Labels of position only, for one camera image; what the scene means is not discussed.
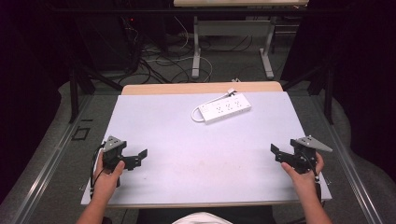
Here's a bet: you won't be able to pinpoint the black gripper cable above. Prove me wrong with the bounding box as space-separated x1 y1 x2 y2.
300 150 323 204
89 143 106 200

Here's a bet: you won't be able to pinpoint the person's white shirt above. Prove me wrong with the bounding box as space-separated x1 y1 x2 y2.
171 211 233 224

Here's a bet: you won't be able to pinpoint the desk with grey legs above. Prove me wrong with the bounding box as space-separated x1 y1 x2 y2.
173 0 310 80

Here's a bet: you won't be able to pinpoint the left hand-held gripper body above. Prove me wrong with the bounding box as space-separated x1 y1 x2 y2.
101 135 129 172

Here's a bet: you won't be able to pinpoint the dark computer tower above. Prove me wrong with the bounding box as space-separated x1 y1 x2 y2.
76 13 143 73

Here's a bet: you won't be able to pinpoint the person's left hand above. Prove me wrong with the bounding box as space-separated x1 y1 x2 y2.
92 149 126 202

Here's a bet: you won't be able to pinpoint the tangle of floor cables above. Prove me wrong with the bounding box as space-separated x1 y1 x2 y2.
122 15 254 84

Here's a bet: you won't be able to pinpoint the person's right hand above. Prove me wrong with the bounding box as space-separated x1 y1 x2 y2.
280 152 326 196

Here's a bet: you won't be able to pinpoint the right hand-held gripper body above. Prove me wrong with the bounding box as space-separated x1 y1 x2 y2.
290 134 333 175

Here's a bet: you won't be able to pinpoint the white power strip cable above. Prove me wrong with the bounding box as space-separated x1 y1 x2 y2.
190 93 232 123

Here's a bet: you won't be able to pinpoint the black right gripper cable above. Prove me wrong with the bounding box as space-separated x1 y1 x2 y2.
300 150 323 204

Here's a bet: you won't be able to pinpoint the black metal stand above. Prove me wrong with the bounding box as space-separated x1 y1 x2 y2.
281 60 336 126
68 60 125 124

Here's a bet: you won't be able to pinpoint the aluminium rail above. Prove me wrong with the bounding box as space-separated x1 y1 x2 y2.
8 95 94 224
309 94 385 224

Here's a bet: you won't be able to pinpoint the white power strip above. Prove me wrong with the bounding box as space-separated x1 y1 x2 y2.
197 92 252 125

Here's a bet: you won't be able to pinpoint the white table cover board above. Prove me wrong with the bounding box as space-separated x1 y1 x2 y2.
80 91 332 207

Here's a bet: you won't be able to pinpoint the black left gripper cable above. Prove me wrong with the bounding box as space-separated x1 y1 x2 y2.
89 143 106 200

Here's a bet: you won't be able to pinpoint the person's dark pants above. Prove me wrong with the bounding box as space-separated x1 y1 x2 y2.
135 204 276 224

